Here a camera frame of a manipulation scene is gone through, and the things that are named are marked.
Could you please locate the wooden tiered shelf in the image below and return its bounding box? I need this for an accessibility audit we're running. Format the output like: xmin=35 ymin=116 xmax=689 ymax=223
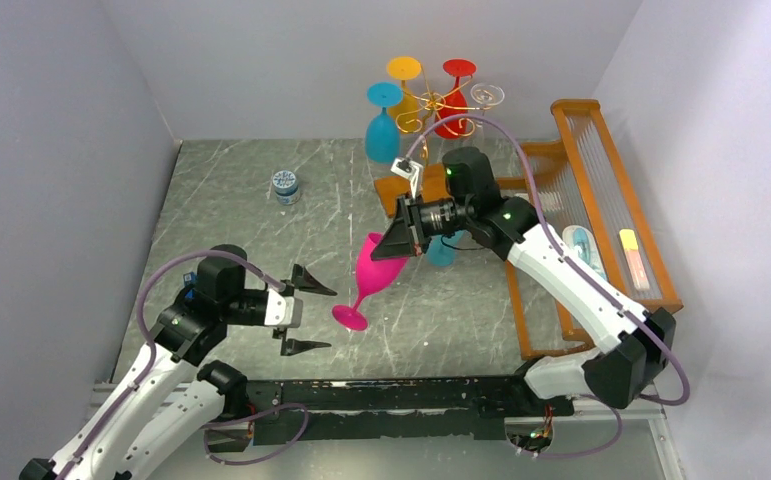
xmin=488 ymin=99 xmax=684 ymax=361

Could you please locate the blue cleaning gel jar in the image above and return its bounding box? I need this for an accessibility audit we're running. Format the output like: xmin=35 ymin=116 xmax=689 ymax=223
xmin=271 ymin=170 xmax=300 ymax=205

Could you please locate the yellow wine glass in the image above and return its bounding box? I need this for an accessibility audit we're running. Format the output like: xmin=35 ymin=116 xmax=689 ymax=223
xmin=386 ymin=56 xmax=422 ymax=130

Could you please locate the yellow orange marker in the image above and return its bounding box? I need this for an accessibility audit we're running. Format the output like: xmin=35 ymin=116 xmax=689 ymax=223
xmin=619 ymin=228 xmax=650 ymax=291

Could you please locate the light blue wine glass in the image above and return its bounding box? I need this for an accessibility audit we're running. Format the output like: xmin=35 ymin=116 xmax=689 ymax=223
xmin=426 ymin=230 xmax=466 ymax=267

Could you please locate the blue blister pack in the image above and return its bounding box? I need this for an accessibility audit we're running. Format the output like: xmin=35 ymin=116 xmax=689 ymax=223
xmin=562 ymin=225 xmax=607 ymax=280

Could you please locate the clear wine glass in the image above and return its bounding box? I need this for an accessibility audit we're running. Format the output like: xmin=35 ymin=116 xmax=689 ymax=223
xmin=470 ymin=83 xmax=505 ymax=129

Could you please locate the blue clip tool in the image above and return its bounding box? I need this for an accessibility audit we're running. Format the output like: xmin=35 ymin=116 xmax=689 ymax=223
xmin=180 ymin=271 xmax=197 ymax=300

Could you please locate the red wine glass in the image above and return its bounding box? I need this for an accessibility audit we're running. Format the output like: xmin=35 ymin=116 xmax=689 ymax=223
xmin=434 ymin=58 xmax=477 ymax=139

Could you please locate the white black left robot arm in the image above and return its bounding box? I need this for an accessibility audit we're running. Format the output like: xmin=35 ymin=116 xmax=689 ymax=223
xmin=19 ymin=244 xmax=335 ymax=479

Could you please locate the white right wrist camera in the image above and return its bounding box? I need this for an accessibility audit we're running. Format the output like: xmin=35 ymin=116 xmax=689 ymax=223
xmin=391 ymin=157 xmax=425 ymax=198

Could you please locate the dark blue wine glass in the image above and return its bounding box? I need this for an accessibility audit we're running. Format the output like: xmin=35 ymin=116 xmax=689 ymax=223
xmin=364 ymin=82 xmax=403 ymax=164

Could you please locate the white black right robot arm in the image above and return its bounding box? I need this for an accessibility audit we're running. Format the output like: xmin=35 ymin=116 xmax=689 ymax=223
xmin=370 ymin=147 xmax=676 ymax=415

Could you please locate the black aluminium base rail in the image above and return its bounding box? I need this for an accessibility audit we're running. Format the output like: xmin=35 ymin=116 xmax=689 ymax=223
xmin=93 ymin=374 xmax=665 ymax=446

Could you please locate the wooden rack base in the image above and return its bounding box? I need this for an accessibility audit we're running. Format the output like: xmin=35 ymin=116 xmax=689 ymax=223
xmin=374 ymin=163 xmax=450 ymax=218

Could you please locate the pink wine glass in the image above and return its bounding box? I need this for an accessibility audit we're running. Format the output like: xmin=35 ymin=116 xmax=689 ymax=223
xmin=331 ymin=232 xmax=408 ymax=331

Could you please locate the gold wire glass rack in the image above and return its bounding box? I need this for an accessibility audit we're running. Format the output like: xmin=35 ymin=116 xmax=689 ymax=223
xmin=396 ymin=70 xmax=483 ymax=140

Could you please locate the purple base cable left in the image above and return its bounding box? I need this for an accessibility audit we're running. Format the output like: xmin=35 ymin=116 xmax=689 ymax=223
xmin=202 ymin=402 xmax=310 ymax=466

